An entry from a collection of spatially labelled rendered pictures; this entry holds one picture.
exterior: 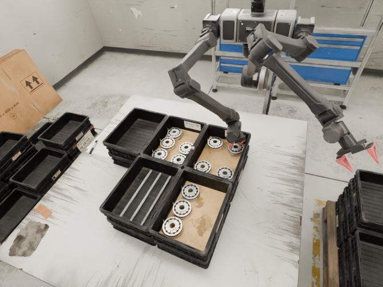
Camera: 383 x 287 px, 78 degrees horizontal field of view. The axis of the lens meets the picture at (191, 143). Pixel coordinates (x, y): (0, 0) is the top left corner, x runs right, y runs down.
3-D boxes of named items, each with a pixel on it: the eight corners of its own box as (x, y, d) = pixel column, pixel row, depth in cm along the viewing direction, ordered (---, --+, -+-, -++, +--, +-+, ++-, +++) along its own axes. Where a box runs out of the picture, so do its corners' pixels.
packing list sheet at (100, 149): (107, 123, 206) (107, 123, 205) (130, 128, 199) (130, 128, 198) (84, 151, 185) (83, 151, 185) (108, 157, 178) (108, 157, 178)
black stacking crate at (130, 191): (143, 166, 155) (139, 155, 147) (184, 179, 145) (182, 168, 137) (105, 220, 131) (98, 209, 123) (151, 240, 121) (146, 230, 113)
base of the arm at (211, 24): (218, 40, 141) (218, 19, 132) (214, 46, 136) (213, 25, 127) (204, 40, 144) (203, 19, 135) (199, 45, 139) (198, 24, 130)
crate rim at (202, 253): (183, 169, 138) (182, 167, 136) (232, 185, 128) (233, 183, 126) (147, 232, 114) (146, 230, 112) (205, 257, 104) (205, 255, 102)
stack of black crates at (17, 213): (31, 200, 225) (16, 187, 208) (54, 209, 216) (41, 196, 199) (-6, 241, 200) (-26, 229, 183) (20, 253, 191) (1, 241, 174)
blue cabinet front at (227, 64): (219, 70, 322) (219, 28, 282) (274, 76, 301) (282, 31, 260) (219, 72, 320) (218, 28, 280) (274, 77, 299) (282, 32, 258)
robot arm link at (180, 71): (176, 65, 99) (161, 74, 106) (194, 91, 105) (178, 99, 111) (211, 29, 129) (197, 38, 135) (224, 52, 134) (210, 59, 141)
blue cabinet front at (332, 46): (281, 77, 298) (290, 31, 258) (346, 83, 277) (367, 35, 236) (281, 78, 297) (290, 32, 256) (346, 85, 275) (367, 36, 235)
